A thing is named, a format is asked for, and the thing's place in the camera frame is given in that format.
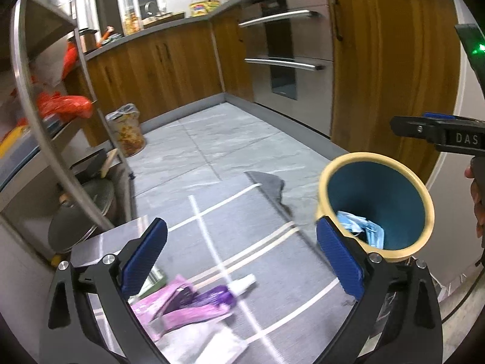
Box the green card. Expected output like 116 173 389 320
145 268 168 295

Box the white paper towel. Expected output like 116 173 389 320
194 325 251 364

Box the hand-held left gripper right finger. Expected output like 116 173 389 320
316 216 444 364

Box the grey kitchen countertop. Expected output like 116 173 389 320
85 0 327 60

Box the purple tube with white cap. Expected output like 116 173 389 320
189 273 257 310

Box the tall wooden cabinet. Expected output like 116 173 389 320
325 0 462 185

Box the red plastic bag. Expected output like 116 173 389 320
37 39 94 121

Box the blue bin with yellow rim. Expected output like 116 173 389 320
314 152 436 263

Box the black pan with wooden handle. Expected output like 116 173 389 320
69 148 122 183

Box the floral waste can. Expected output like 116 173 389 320
105 103 147 158

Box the long wooden cabinet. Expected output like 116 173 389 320
81 21 225 134

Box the stainless steel canister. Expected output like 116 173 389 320
77 28 100 52

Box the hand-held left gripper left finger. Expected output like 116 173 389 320
47 218 169 364

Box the light blue face mask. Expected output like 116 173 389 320
336 211 369 234

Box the glass jar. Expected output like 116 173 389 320
123 5 145 35

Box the stainless steel rack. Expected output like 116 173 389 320
0 0 134 271

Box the narrow wooden cabinet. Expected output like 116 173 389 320
210 14 255 104

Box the grey pot lid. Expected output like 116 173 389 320
47 177 115 255

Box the pink plastic packet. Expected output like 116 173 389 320
130 276 229 342

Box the person's right hand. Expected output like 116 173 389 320
464 157 485 249

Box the stainless steel oven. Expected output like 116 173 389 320
238 0 336 138

